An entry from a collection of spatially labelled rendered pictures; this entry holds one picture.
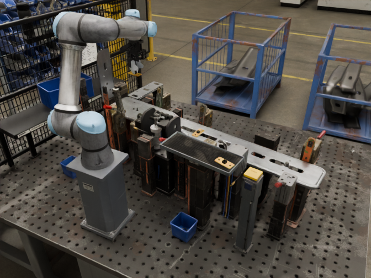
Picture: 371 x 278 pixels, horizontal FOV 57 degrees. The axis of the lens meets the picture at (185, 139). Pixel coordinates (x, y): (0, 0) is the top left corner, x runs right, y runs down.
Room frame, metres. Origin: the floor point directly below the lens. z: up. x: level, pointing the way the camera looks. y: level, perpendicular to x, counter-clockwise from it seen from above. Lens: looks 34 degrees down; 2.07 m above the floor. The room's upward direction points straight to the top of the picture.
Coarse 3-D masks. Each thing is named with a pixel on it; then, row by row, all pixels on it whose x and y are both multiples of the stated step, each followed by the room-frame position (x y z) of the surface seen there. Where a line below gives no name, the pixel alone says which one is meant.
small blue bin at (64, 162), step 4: (72, 156) 1.73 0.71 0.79; (64, 160) 1.69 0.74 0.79; (68, 160) 1.71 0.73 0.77; (72, 160) 1.73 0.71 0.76; (64, 164) 1.68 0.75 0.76; (64, 168) 1.65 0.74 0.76; (64, 172) 1.66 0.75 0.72; (68, 172) 1.63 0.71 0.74; (72, 172) 1.61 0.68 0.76; (68, 176) 1.64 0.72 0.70; (72, 176) 1.61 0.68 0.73; (76, 176) 1.63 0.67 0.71
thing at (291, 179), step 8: (280, 176) 1.21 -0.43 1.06; (288, 176) 1.21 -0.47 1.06; (296, 176) 1.21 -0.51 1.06; (288, 184) 1.16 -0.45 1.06; (280, 192) 1.17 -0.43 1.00; (288, 192) 1.15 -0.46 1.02; (280, 200) 1.16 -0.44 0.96; (288, 200) 1.15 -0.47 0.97; (280, 208) 1.16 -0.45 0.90; (288, 208) 1.20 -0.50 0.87; (272, 216) 1.18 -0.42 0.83; (280, 216) 1.16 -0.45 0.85; (272, 224) 1.17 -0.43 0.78; (280, 224) 1.15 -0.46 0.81; (272, 232) 1.17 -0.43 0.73; (280, 232) 1.15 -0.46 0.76
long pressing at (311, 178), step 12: (132, 108) 1.96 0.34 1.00; (144, 108) 1.96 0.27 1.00; (156, 108) 1.96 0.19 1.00; (132, 120) 1.82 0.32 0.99; (192, 132) 1.67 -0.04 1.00; (204, 132) 1.67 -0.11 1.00; (216, 132) 1.67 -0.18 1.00; (240, 144) 1.56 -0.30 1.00; (252, 144) 1.56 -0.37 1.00; (252, 156) 1.44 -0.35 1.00; (264, 156) 1.45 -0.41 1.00; (276, 156) 1.44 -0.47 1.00; (288, 156) 1.45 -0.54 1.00; (264, 168) 1.34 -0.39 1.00; (276, 168) 1.34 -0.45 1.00; (288, 168) 1.34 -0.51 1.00; (300, 168) 1.34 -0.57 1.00; (312, 168) 1.34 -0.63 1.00; (300, 180) 1.25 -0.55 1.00; (312, 180) 1.25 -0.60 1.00
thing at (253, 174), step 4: (248, 168) 1.14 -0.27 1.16; (252, 168) 1.14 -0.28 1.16; (248, 172) 1.12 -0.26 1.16; (252, 172) 1.12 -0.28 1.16; (256, 172) 1.12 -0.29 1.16; (260, 172) 1.12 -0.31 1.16; (248, 176) 1.09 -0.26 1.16; (252, 176) 1.09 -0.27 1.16; (256, 176) 1.09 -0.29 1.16; (260, 176) 1.10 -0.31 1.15; (256, 180) 1.07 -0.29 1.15
